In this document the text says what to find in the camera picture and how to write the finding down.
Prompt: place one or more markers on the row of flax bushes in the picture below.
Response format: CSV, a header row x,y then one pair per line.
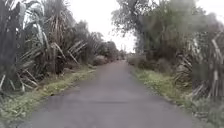
x,y
40,43
200,63

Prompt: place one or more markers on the grey asphalt path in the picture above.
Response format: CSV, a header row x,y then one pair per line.
x,y
113,100

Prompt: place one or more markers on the tall tree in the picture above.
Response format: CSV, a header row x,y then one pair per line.
x,y
140,23

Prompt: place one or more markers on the grass verge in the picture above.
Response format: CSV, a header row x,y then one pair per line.
x,y
170,88
40,95

